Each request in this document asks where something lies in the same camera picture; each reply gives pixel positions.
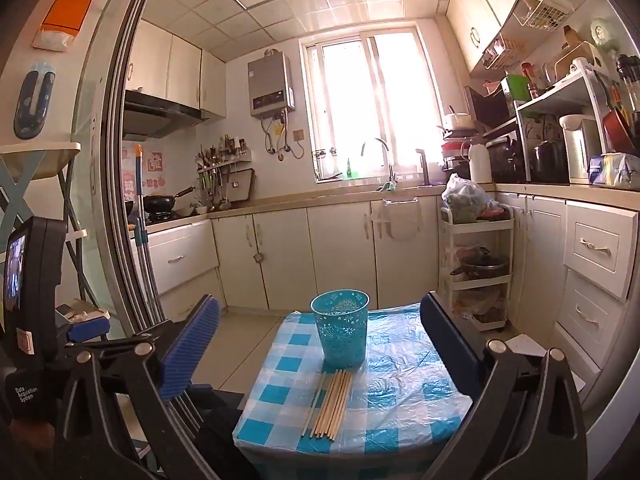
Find white tiered storage cart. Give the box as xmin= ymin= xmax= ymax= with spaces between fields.
xmin=439 ymin=204 xmax=516 ymax=332

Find white base cabinet under stove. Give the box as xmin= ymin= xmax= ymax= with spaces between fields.
xmin=135 ymin=220 xmax=226 ymax=321

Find white wire basket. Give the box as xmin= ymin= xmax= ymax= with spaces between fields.
xmin=507 ymin=0 xmax=576 ymax=31

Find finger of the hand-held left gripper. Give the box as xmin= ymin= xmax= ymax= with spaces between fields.
xmin=65 ymin=316 xmax=112 ymax=343

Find white hanging door holder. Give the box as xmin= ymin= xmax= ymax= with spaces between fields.
xmin=382 ymin=197 xmax=420 ymax=242

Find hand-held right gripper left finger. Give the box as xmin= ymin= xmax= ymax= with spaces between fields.
xmin=52 ymin=294 xmax=261 ymax=480

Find pink wall stickers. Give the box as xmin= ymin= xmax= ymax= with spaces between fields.
xmin=122 ymin=147 xmax=166 ymax=201

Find white drawer cabinet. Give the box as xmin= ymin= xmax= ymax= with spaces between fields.
xmin=495 ymin=190 xmax=640 ymax=376

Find black blender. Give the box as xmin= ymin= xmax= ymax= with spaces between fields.
xmin=616 ymin=55 xmax=640 ymax=111

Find grey gas water heater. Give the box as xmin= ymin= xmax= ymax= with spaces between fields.
xmin=247 ymin=50 xmax=296 ymax=120

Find grey sliding door frame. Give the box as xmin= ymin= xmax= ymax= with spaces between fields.
xmin=97 ymin=0 xmax=166 ymax=331

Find small wire basket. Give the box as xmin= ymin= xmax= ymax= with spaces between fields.
xmin=482 ymin=35 xmax=521 ymax=71

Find black range hood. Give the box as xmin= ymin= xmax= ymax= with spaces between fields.
xmin=122 ymin=90 xmax=211 ymax=141

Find plastic bag of vegetables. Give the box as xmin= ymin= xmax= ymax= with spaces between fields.
xmin=441 ymin=173 xmax=503 ymax=223

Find dark lidded pot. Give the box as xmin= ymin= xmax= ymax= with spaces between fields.
xmin=450 ymin=247 xmax=510 ymax=281

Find white electric water boiler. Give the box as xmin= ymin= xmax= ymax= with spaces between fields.
xmin=559 ymin=114 xmax=601 ymax=184

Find blue checked tablecloth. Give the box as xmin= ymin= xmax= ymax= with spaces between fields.
xmin=233 ymin=305 xmax=473 ymax=461

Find green box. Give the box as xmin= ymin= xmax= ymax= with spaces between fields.
xmin=505 ymin=74 xmax=533 ymax=103

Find teal perforated plastic bucket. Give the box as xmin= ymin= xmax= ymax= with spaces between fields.
xmin=310 ymin=289 xmax=370 ymax=368

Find white wall cabinet with handles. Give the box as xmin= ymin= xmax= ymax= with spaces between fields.
xmin=445 ymin=0 xmax=546 ymax=73

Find white wall cabinets beside hood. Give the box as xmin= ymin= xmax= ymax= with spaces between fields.
xmin=125 ymin=20 xmax=228 ymax=121

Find white folding table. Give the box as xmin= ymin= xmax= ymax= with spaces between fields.
xmin=0 ymin=141 xmax=101 ymax=311

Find bundle of wooden chopsticks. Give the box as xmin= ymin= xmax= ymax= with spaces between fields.
xmin=301 ymin=369 xmax=354 ymax=441

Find wall rail with utensils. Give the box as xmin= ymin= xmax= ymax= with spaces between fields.
xmin=196 ymin=135 xmax=253 ymax=211

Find green round fan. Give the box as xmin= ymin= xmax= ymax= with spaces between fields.
xmin=590 ymin=17 xmax=618 ymax=53

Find white countertop rack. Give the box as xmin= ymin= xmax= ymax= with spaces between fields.
xmin=514 ymin=59 xmax=621 ymax=183

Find curved chrome faucet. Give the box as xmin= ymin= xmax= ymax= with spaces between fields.
xmin=361 ymin=138 xmax=396 ymax=183

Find orange paper bag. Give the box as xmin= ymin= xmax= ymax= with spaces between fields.
xmin=32 ymin=0 xmax=101 ymax=53

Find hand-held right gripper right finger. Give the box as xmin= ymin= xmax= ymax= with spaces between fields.
xmin=419 ymin=290 xmax=588 ymax=480

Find red pan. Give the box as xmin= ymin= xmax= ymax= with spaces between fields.
xmin=601 ymin=105 xmax=636 ymax=153

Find mop with blue orange handle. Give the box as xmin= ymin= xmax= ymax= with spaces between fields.
xmin=131 ymin=144 xmax=166 ymax=331

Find white base cabinets under window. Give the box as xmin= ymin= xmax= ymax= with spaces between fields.
xmin=207 ymin=195 xmax=443 ymax=311

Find black wok with handle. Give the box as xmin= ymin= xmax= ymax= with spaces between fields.
xmin=143 ymin=186 xmax=196 ymax=213

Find black cooking pot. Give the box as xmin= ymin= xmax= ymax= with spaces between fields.
xmin=530 ymin=141 xmax=570 ymax=183

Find blue wall holder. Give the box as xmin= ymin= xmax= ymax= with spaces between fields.
xmin=13 ymin=61 xmax=56 ymax=140

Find pack of tissues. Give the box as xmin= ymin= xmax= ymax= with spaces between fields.
xmin=587 ymin=152 xmax=640 ymax=190

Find white thermos jug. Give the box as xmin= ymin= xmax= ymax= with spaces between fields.
xmin=470 ymin=142 xmax=493 ymax=184

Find white framed window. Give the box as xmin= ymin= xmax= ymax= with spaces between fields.
xmin=300 ymin=27 xmax=446 ymax=183

